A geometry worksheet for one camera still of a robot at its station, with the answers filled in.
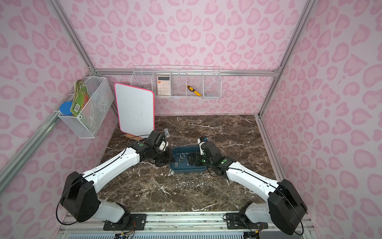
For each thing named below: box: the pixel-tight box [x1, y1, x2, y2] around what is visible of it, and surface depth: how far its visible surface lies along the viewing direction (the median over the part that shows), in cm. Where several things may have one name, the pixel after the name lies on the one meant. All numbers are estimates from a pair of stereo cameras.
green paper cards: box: [70, 79, 91, 117], surface depth 70 cm
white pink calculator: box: [157, 75, 171, 96], surface depth 97 cm
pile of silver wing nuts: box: [176, 152, 191, 163], surface depth 97 cm
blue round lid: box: [59, 101, 74, 116], surface depth 66 cm
